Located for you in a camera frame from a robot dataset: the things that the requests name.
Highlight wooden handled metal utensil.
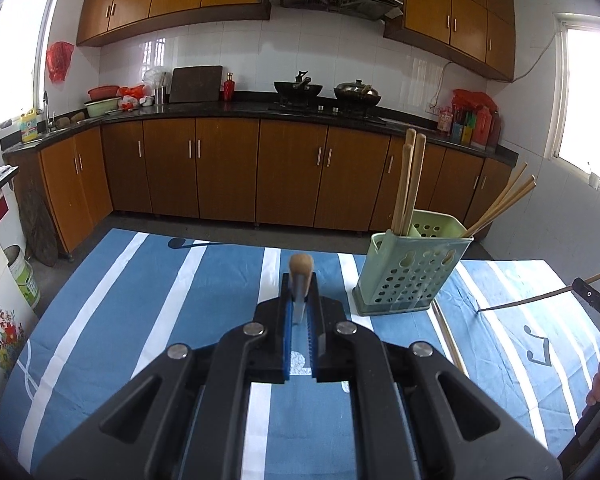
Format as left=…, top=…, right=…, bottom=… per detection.
left=289, top=252, right=314, bottom=325

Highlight wooden chopstick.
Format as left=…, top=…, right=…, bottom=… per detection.
left=463, top=162, right=535, bottom=237
left=477, top=273, right=600, bottom=313
left=431, top=300, right=469, bottom=376

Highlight lower wooden kitchen cabinets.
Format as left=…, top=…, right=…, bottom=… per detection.
left=4, top=116, right=514, bottom=256

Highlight wooden kitchen cabinets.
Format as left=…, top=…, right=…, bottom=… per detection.
left=76, top=0, right=516, bottom=81
left=4, top=116, right=514, bottom=256

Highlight black kitchen countertop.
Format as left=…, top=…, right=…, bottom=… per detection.
left=1, top=91, right=518, bottom=167

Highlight upper wooden kitchen cabinets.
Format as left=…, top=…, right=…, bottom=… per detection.
left=76, top=0, right=516, bottom=81

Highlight green perforated utensil holder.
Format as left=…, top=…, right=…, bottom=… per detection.
left=353, top=209, right=472, bottom=315

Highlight blue white striped tablecloth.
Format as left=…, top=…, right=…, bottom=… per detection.
left=0, top=230, right=600, bottom=479

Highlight wooden chopstick on table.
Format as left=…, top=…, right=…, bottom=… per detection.
left=431, top=300, right=469, bottom=376

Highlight thick wooden stick in holder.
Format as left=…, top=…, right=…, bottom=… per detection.
left=401, top=133, right=426, bottom=236

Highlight gas stove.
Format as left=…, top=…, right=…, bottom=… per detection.
left=268, top=103, right=387, bottom=126

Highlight wooden chopstick leaning in holder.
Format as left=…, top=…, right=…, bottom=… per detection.
left=463, top=162, right=535, bottom=237

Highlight lidded dark wok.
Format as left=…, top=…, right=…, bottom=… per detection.
left=334, top=79, right=381, bottom=107

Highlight red bottle on counter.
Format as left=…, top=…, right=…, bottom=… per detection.
left=223, top=72, right=236, bottom=102

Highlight red bag and boxes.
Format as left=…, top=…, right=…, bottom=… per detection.
left=438, top=89, right=502, bottom=153

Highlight dark wooden cutting board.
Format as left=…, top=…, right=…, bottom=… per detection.
left=169, top=65, right=223, bottom=104

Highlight white green paint bucket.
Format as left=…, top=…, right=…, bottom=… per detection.
left=4, top=245, right=41, bottom=309

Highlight green basin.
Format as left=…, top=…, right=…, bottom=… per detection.
left=85, top=96, right=120, bottom=118

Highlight red basin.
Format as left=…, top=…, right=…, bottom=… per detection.
left=87, top=84, right=120, bottom=101

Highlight yellow detergent bottle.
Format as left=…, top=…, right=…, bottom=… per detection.
left=19, top=108, right=38, bottom=143

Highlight red plastic bag on wall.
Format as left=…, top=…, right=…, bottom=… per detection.
left=45, top=41, right=74, bottom=84

